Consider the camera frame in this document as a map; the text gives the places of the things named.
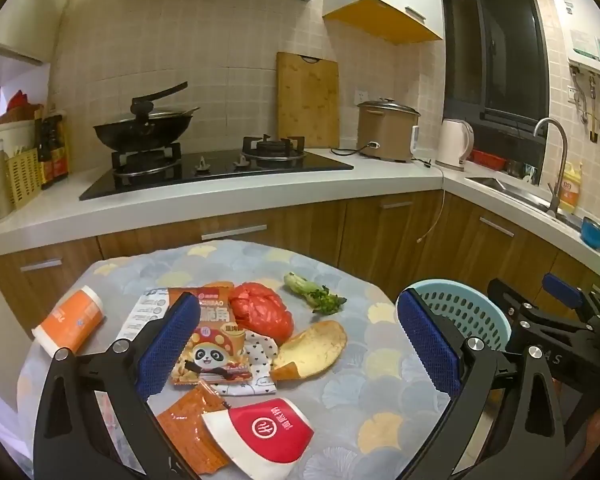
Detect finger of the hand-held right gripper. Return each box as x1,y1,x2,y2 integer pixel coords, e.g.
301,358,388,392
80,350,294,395
541,272,600,321
486,277,598,346

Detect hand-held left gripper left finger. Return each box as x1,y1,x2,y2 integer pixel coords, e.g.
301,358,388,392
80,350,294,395
32,290,216,480

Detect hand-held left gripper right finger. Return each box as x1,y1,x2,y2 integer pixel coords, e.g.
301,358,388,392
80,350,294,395
396,287,563,480

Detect white striped wrapper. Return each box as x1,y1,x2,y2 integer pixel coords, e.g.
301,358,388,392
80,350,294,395
117,287,173,343

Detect light blue plastic basket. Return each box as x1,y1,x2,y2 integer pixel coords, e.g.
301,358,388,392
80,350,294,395
405,279,512,353

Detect orange panda snack packet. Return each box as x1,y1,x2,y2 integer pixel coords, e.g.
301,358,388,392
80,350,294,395
167,285,253,386

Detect orange sauce sachet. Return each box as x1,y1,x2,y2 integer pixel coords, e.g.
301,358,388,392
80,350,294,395
156,380,231,476

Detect white dotted wrapper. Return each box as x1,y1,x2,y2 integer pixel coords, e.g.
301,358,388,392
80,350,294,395
220,330,281,397

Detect red plastic bag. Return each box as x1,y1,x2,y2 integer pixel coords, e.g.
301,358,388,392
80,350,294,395
228,281,295,339

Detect orange and white paper cup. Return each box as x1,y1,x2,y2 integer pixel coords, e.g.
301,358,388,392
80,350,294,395
32,285,104,356

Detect orange fruit peel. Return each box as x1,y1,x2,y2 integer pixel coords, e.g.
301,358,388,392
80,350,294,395
271,320,348,381

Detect red and white paper cup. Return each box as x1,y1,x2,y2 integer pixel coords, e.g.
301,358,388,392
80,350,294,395
201,398,315,478

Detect green leafy vegetable scrap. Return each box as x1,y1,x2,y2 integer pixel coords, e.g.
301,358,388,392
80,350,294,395
284,272,347,316

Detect blue bowl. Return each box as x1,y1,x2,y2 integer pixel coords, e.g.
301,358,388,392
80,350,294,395
580,216,600,249

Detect yellow dish soap bottle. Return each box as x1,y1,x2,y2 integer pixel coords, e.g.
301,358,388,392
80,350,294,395
559,161,584,215

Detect steel kitchen sink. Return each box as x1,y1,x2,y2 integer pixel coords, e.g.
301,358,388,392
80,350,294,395
465,175,583,231

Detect steel kitchen faucet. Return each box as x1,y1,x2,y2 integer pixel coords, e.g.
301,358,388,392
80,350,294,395
533,117,572,218

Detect red plastic basket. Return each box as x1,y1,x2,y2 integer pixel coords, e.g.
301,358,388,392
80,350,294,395
470,148,507,171

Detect white electric kettle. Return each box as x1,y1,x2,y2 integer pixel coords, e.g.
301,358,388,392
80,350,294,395
435,118,475,172

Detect black glass gas stove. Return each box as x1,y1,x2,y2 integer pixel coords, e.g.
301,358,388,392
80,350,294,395
79,135,355,202

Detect water heater pipes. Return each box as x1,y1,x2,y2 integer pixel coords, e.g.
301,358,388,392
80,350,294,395
570,67,600,142

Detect brown rice cooker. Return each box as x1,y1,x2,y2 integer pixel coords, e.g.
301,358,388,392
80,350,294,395
356,100,421,163

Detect black wok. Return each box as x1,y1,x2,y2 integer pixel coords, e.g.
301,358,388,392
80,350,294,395
92,107,197,153

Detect dark sauce bottle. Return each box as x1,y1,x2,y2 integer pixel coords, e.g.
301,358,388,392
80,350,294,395
51,112,70,181
36,115,57,190

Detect yellow plastic basket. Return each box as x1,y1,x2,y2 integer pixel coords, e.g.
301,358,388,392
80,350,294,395
6,147,43,210

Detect wooden cutting board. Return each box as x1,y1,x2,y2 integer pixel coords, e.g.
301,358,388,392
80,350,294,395
276,51,341,148

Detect white storage container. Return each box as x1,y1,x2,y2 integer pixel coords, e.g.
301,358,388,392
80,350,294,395
0,119,43,161

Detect white hanging cable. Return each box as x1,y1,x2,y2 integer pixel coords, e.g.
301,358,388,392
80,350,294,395
416,160,446,244

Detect black power cable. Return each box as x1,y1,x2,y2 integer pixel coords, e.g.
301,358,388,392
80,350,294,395
330,141,381,157

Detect wok lid with black handle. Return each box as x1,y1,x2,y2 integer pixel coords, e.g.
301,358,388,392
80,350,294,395
131,81,201,122

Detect white wall water heater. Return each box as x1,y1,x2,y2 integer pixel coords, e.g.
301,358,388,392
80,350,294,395
546,0,600,81

